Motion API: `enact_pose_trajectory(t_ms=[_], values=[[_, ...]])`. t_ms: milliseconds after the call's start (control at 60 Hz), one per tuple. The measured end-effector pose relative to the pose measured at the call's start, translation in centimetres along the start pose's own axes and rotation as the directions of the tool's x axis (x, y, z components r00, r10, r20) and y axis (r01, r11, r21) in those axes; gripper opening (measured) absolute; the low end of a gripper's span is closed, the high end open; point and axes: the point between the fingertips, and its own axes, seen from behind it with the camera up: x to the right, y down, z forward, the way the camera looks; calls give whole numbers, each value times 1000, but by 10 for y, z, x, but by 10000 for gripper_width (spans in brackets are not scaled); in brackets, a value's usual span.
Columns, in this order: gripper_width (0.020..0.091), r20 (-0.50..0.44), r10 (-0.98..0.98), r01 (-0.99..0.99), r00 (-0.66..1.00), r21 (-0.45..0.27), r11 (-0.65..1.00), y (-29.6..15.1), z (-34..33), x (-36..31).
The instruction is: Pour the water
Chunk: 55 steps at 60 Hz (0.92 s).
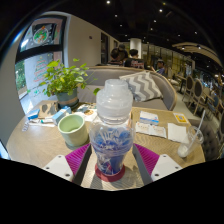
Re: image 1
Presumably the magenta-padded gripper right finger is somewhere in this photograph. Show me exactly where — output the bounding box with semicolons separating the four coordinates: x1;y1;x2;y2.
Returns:
131;142;184;186

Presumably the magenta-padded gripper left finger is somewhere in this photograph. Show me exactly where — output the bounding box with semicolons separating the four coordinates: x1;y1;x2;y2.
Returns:
42;142;93;186

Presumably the clear blue-labelled water bottle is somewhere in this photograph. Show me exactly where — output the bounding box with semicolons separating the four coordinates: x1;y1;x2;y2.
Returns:
88;78;135;178

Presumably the pale green mug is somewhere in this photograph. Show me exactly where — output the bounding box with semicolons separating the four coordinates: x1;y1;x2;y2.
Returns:
57;113;90;148

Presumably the white printed leaflet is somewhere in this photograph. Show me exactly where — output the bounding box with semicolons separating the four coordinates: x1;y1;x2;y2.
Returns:
134;121;168;139

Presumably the flat round red coaster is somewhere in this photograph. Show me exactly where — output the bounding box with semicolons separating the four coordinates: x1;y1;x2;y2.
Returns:
94;163;127;183

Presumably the white paper napkin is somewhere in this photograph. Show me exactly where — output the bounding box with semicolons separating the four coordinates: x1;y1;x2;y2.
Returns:
167;122;188;144

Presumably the clear plastic cup with straw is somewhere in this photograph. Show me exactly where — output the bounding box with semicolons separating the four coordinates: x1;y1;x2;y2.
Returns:
176;109;207;159

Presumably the tall light blue box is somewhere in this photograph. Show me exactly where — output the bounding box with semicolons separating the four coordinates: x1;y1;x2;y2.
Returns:
51;105;73;126

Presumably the long white tube box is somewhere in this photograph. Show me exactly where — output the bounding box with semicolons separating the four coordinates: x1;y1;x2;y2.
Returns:
28;118;56;128

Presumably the yellow card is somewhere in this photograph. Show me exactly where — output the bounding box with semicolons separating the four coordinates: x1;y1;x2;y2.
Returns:
172;112;190;125

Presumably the brown paper envelope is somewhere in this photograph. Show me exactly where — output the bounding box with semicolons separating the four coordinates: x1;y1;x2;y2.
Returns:
37;100;60;120

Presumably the pill blister pack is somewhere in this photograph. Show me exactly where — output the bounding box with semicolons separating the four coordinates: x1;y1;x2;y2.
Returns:
21;120;30;132

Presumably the small blue white box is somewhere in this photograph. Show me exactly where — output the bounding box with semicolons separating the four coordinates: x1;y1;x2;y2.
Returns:
26;108;41;121

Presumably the grey zigzag cushion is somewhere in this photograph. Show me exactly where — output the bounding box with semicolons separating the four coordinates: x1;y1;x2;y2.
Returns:
119;70;164;103

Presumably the green potted plant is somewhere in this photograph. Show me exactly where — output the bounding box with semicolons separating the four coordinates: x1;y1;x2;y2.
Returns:
39;58;101;109

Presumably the grey curved sofa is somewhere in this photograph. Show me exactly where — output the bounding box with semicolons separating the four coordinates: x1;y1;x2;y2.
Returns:
77;65;179;112

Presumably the group of round-backed chairs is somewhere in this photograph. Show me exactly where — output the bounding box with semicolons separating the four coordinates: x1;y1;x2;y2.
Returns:
173;73;224;158

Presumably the person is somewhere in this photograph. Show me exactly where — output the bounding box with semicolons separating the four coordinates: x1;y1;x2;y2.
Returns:
106;48;125;67
153;58;167;76
123;48;145;70

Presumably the round wreath window decoration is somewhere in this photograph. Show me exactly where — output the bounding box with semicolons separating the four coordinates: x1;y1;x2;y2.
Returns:
32;24;51;46

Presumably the group of ceiling spotlights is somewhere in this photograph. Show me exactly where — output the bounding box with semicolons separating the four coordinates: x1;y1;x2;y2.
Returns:
106;0;201;38

